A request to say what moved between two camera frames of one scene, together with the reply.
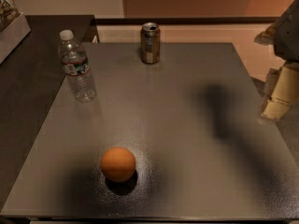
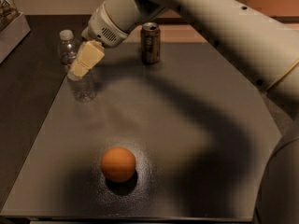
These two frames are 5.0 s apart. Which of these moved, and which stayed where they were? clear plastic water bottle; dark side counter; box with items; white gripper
Moved: white gripper
Stayed: clear plastic water bottle; dark side counter; box with items
